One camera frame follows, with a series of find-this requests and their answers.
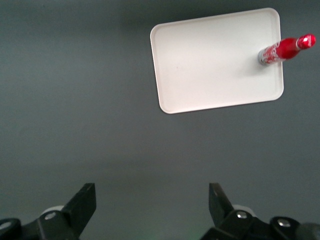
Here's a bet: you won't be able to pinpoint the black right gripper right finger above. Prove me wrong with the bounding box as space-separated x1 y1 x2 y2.
199 182 320 240

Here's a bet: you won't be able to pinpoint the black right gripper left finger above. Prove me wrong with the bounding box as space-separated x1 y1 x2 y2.
0 182 98 240

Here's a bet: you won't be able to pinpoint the red coke bottle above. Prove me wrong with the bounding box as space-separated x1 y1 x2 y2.
257 33 317 67

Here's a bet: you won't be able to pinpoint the beige rectangular plastic tray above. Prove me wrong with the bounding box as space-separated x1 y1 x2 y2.
149 7 285 115

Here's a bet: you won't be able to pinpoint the dark grey table cover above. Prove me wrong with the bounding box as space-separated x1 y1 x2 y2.
0 0 320 240

